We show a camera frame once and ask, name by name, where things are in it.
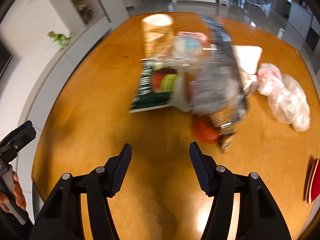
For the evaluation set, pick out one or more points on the person's left hand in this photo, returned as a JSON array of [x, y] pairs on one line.
[[18, 193]]

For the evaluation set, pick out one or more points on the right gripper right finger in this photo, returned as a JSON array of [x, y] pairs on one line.
[[259, 214]]

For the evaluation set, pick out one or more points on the wooden table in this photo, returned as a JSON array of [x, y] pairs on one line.
[[160, 197]]

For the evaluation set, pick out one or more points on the red flat object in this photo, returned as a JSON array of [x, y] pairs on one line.
[[313, 186]]

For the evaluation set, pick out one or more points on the white wall shelf unit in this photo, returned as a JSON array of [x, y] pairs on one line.
[[80, 15]]

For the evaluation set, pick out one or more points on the green dinosaur toy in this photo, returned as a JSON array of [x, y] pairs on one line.
[[61, 39]]

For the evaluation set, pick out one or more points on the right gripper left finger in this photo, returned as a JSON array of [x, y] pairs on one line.
[[61, 217]]

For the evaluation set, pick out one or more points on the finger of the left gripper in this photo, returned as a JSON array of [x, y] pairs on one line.
[[16, 140]]

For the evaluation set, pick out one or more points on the clear wrapper with pastry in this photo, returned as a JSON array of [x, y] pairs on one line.
[[191, 47]]

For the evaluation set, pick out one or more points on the tall yellow snack canister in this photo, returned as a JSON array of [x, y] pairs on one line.
[[158, 34]]

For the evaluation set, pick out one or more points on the white low cabinet ledge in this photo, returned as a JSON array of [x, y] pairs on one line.
[[45, 98]]

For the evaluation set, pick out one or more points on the white paper napkin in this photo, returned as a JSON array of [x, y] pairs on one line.
[[247, 58]]

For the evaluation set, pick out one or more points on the silver foil snack bag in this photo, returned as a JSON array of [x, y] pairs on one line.
[[217, 90]]

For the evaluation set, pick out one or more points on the orange round snack wrapper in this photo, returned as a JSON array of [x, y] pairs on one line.
[[204, 129]]

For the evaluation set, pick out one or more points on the green sushi snack packet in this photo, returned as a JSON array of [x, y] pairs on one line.
[[156, 85]]

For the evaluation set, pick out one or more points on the crumpled clear plastic bag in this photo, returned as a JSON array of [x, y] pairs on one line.
[[285, 97]]

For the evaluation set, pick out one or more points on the black television screen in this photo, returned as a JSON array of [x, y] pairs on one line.
[[5, 58]]

